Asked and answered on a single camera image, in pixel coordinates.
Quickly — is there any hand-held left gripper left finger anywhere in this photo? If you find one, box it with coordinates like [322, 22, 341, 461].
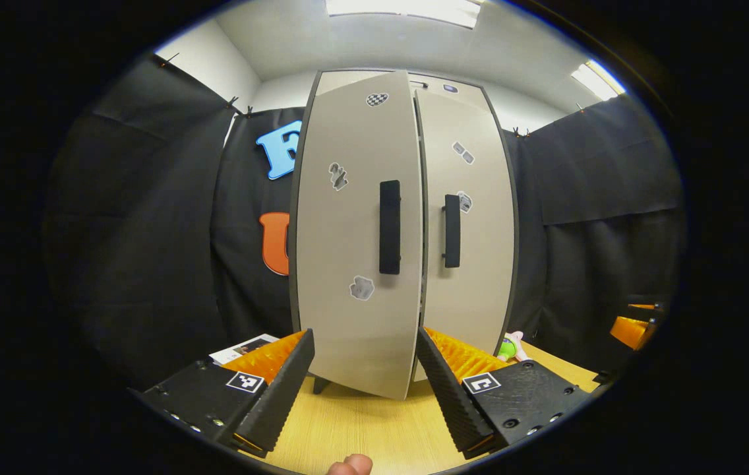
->
[129, 328, 316, 459]

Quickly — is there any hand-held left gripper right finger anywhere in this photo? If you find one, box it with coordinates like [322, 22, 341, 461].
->
[416, 325, 599, 460]

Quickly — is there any grey shoe cabinet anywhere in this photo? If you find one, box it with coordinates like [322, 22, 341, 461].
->
[289, 68, 520, 403]

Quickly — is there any grey shoe cabinet door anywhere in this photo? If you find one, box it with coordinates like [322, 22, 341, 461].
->
[412, 89, 516, 383]
[295, 70, 423, 401]

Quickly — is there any grey cabinet drawer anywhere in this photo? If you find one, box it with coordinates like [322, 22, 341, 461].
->
[409, 71, 484, 94]

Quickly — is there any white cover book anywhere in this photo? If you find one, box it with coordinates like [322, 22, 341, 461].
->
[208, 333, 280, 366]

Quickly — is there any pink star plush toy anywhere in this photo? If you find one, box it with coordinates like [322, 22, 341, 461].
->
[496, 331, 531, 363]

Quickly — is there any small ceiling light panel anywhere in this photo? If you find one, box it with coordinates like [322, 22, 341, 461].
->
[570, 59, 627, 102]

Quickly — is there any large ceiling light panel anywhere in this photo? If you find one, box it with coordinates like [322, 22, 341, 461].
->
[325, 0, 484, 29]

